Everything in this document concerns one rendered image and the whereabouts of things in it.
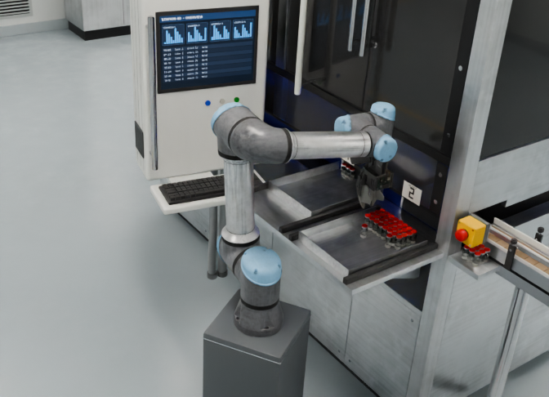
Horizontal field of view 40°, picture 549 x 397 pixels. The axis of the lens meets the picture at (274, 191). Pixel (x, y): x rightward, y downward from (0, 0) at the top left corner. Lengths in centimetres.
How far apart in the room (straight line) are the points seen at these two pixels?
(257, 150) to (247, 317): 53
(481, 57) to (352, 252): 74
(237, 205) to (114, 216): 224
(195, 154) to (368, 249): 88
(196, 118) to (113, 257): 127
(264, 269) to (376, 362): 104
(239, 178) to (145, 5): 88
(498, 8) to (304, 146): 67
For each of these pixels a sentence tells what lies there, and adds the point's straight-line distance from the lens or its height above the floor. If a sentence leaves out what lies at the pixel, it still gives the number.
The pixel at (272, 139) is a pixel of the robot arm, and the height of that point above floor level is 141.
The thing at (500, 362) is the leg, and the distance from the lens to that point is 277.
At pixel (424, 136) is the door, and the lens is 249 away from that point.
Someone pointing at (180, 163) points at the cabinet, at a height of 86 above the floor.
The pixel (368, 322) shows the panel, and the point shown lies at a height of 39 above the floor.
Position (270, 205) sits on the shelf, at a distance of 269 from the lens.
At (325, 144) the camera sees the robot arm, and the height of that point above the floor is 136.
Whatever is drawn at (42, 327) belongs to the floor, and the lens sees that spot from 358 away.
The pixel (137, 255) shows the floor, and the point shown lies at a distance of 399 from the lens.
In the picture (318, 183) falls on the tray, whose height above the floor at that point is 88.
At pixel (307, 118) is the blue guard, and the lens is 294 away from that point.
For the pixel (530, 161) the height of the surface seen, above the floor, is 114.
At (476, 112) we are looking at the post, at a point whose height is 139.
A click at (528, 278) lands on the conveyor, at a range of 249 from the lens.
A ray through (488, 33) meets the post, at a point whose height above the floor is 163.
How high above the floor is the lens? 223
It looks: 29 degrees down
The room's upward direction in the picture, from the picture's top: 3 degrees clockwise
